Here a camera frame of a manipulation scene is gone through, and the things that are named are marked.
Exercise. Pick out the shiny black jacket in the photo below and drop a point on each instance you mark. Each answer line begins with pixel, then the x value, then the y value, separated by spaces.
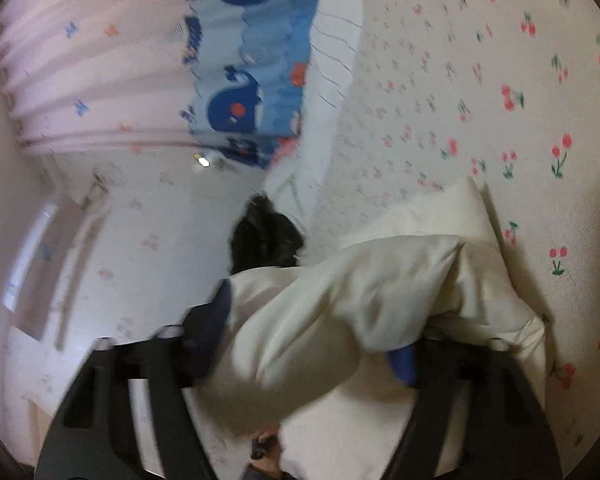
pixel 265 240

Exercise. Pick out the whale print curtain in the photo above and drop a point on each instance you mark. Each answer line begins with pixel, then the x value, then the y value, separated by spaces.
pixel 105 85

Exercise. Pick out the pink cloth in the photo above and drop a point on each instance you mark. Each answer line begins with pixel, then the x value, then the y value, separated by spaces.
pixel 285 147

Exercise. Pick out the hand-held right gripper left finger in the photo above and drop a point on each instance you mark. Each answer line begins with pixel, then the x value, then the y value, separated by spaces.
pixel 207 332

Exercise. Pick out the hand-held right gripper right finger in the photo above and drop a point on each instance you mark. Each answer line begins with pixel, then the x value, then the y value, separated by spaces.
pixel 402 366

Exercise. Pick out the cream quilted jacket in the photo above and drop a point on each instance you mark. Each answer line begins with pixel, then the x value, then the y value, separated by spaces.
pixel 355 300

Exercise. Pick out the white striped duvet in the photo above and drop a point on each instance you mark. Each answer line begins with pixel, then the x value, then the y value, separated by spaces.
pixel 330 60

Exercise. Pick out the wall night light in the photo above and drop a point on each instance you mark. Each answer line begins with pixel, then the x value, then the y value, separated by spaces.
pixel 202 161

